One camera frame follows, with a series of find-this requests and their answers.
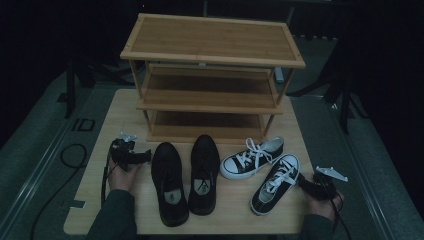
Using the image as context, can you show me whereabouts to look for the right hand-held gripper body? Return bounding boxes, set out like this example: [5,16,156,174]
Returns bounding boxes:
[308,165,349,201]

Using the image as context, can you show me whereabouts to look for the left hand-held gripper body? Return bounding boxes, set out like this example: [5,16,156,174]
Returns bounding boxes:
[109,132,138,172]

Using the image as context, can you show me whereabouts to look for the black white laced sneaker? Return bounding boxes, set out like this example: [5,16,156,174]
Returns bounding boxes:
[249,152,301,217]
[219,135,285,181]

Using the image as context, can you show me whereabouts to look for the black slip-on shoe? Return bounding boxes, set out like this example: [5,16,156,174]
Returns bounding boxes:
[150,141,190,228]
[188,134,221,216]

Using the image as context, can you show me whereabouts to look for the wooden shoe rack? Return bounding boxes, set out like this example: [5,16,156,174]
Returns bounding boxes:
[119,12,307,146]

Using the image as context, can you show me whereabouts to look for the person's right hand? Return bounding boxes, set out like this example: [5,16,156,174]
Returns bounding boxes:
[306,190,345,223]

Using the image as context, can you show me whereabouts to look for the person's left hand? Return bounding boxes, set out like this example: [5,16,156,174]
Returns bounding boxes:
[108,163,141,193]

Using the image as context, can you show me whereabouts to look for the black metal stand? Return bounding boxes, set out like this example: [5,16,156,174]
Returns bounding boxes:
[286,63,369,135]
[56,56,98,120]

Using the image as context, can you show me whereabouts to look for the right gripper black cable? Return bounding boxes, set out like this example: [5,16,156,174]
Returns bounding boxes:
[319,175,353,240]

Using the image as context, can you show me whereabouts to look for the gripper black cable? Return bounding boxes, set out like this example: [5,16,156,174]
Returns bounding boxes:
[100,143,118,207]
[319,175,353,240]

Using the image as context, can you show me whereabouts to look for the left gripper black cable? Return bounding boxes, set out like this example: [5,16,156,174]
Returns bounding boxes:
[100,143,118,207]

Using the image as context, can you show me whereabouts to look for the black floor cable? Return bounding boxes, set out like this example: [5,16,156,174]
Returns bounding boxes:
[29,143,88,240]

